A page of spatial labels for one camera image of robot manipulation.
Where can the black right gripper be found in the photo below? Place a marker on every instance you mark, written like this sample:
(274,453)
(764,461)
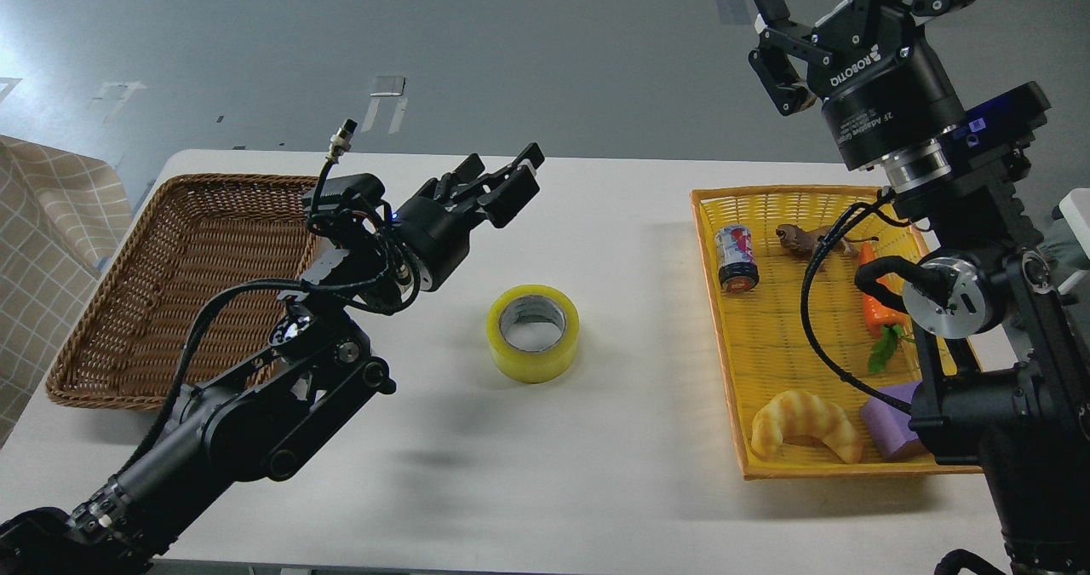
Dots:
(882,86)

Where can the orange toy carrot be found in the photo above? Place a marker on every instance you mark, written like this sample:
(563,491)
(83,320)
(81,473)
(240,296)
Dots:
(886,326)

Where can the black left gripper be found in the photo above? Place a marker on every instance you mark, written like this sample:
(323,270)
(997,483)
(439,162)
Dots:
(436,220)

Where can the yellow plastic basket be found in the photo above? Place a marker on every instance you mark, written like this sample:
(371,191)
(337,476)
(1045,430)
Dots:
(763,348)

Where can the small soda can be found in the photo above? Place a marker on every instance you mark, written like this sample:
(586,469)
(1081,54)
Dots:
(738,271)

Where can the yellow tape roll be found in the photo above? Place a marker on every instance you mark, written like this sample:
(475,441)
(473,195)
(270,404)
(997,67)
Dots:
(533,303)

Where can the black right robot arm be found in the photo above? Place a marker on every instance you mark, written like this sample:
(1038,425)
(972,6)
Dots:
(1003,373)

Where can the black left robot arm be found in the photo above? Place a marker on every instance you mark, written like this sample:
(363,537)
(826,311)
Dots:
(269,414)

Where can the brown toy lion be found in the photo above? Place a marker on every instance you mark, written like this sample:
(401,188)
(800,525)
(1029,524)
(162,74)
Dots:
(803,243)

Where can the brown wicker basket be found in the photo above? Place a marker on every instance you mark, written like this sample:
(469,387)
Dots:
(197,236)

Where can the beige checkered cloth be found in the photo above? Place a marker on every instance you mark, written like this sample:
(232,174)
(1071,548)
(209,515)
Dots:
(62,216)

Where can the toy croissant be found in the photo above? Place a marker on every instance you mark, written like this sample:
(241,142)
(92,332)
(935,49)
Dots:
(794,413)

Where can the purple foam block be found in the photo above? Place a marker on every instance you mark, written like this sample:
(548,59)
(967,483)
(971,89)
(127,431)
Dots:
(890,431)

